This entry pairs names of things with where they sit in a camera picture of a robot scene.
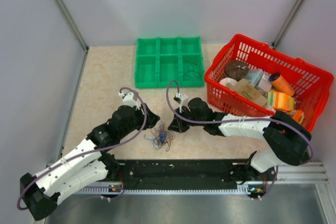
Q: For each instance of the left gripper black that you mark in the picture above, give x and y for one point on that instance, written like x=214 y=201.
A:
x=151 y=118

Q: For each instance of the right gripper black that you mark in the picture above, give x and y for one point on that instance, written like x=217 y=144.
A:
x=178 y=125

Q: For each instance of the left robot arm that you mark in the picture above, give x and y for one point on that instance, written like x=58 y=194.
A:
x=88 y=162

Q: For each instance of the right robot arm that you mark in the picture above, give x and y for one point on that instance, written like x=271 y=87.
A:
x=287 y=140

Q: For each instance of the green six-compartment tray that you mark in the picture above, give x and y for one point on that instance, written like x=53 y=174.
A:
x=160 y=60

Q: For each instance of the brown cardboard box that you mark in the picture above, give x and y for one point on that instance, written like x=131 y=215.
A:
x=246 y=90

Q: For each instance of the brown round pouch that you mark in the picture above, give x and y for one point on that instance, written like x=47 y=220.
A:
x=236 y=70

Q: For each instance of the light blue patterned box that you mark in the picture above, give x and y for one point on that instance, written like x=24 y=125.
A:
x=259 y=80

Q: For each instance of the yellow green sponge pack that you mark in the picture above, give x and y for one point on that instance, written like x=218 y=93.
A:
x=281 y=101

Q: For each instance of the orange bottle blue cap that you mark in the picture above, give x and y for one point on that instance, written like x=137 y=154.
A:
x=280 y=84

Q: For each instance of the orange snack packet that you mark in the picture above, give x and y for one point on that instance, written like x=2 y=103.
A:
x=297 y=115

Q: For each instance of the red plastic basket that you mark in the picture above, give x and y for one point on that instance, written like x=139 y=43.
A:
x=311 y=84

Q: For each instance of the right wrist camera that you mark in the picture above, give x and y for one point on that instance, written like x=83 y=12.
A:
x=181 y=99

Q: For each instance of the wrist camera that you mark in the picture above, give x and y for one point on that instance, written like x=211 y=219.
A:
x=181 y=99
x=129 y=99

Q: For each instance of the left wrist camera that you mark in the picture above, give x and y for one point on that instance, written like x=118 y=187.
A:
x=129 y=99

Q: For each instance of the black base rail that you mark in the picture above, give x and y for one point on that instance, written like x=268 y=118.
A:
x=185 y=174

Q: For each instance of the left aluminium frame post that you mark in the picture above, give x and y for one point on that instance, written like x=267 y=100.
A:
x=71 y=24

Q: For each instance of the aluminium frame post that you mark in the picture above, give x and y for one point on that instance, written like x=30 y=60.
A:
x=71 y=24
x=286 y=24

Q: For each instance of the right aluminium frame post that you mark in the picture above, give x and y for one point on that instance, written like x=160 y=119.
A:
x=286 y=24

